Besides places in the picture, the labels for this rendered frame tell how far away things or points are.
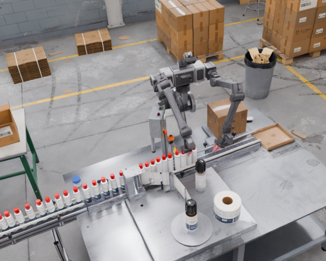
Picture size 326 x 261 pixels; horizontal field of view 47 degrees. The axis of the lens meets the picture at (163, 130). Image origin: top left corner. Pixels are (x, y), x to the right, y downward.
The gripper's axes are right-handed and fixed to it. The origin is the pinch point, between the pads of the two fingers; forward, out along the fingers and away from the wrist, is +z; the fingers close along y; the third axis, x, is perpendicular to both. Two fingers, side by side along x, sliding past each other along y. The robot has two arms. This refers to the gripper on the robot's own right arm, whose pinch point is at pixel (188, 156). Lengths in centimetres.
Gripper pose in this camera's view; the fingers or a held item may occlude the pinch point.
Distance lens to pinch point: 293.5
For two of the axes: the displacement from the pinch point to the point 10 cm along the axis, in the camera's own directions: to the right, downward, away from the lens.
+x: -3.9, -5.4, 7.5
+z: 0.8, 7.9, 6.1
